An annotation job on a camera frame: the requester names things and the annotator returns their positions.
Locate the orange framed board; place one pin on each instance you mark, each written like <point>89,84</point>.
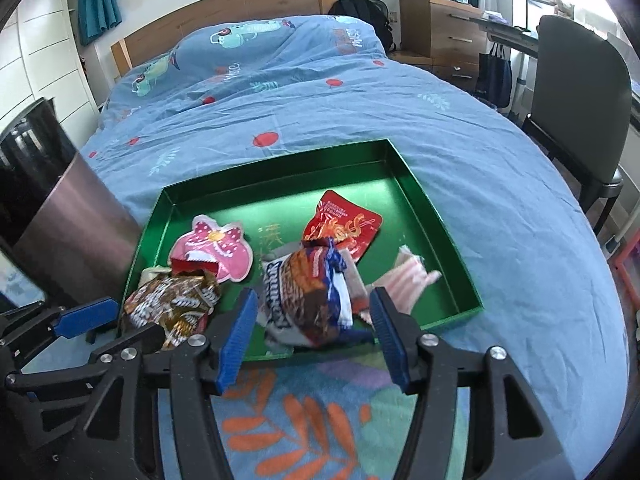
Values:
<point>627,260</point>

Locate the black chair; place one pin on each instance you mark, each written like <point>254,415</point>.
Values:
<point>580,105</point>

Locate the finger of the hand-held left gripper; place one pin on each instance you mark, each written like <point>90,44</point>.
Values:
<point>85,317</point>
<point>60,377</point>

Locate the wooden headboard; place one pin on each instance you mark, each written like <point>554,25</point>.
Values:
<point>240,5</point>

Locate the grey desk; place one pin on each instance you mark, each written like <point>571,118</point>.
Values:
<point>510,35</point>

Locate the red and white snack packet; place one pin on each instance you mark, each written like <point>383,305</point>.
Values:
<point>345,220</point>

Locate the green box tray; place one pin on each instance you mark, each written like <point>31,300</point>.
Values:
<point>280,195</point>

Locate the pink striped snack packet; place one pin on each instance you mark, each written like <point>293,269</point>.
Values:
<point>407,277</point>

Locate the small beige snack packet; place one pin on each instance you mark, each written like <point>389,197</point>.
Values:
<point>152,275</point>

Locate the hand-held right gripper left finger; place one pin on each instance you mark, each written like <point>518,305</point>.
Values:
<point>237,340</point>

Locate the black and bronze kettle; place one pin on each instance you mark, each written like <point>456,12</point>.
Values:
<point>75,220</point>

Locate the white blue brown snack packet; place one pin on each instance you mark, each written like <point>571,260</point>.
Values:
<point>310,295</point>

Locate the dark red snack packet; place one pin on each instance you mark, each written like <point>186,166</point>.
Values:
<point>192,262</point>

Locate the white wardrobe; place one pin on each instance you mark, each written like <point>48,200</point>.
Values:
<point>45,45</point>

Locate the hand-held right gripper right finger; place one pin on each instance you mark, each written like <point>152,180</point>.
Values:
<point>390,340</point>

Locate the dark tote bag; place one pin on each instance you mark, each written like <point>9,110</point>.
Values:
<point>495,77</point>

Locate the pink cartoon snack packet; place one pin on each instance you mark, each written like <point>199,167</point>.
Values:
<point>215,245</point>

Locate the wooden drawer cabinet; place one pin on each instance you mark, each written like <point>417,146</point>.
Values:
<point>435,40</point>

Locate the black backpack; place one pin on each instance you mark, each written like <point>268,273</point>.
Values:
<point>360,12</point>

